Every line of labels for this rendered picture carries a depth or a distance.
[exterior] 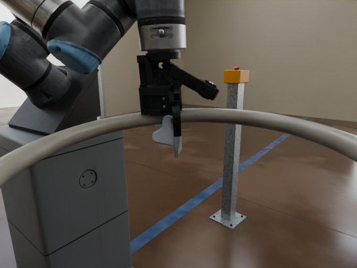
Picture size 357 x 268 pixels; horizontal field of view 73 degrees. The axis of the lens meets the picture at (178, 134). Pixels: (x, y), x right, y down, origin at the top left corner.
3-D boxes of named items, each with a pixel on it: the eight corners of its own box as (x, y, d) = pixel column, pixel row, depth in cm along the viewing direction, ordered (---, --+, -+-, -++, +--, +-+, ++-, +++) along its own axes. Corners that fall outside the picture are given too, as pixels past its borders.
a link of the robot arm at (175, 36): (184, 27, 50) (187, 22, 41) (185, 52, 52) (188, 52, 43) (141, 30, 50) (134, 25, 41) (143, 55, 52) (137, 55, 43)
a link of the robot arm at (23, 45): (11, 84, 95) (-36, 49, 82) (41, 52, 100) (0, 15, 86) (27, 92, 86) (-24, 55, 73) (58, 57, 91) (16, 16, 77)
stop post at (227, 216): (246, 217, 184) (258, 68, 156) (232, 229, 170) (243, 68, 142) (224, 207, 197) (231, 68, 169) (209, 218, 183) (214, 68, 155)
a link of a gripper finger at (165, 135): (154, 158, 52) (151, 115, 51) (181, 156, 52) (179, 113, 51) (153, 161, 49) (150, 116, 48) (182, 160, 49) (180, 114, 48)
